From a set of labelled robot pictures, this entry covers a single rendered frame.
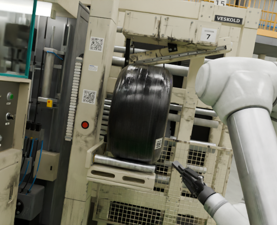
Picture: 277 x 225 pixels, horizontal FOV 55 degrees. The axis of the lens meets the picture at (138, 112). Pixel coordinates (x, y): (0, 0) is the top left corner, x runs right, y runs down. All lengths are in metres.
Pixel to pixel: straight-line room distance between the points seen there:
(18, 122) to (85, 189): 0.52
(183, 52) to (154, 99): 0.67
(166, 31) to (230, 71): 1.10
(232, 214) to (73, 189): 0.91
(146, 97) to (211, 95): 0.63
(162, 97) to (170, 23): 0.62
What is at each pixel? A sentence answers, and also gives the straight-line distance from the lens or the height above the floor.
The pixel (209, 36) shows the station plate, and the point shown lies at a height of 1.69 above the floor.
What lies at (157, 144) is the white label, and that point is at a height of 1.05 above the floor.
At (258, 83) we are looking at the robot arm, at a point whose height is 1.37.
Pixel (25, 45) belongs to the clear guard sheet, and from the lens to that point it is 1.46.
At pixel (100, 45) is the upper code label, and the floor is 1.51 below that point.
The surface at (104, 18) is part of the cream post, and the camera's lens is 1.54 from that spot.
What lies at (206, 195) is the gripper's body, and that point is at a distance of 1.15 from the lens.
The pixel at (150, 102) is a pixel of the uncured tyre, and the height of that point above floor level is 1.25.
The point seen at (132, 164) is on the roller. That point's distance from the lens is 1.44.
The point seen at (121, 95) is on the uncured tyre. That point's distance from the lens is 1.30.
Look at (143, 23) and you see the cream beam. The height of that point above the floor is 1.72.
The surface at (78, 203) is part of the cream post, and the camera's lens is 1.66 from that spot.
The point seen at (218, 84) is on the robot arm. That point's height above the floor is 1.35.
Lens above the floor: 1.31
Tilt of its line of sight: 5 degrees down
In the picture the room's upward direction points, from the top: 9 degrees clockwise
